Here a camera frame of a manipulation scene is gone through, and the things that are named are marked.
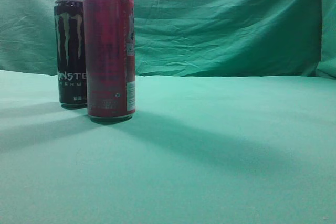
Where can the green backdrop cloth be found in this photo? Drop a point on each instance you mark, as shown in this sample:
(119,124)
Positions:
(201,38)

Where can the green table cloth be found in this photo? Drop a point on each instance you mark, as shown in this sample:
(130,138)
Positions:
(197,150)

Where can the black Monster energy can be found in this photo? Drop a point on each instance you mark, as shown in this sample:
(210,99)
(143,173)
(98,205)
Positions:
(70,49)

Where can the pink energy drink can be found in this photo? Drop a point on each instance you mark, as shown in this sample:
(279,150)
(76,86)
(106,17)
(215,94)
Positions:
(110,58)

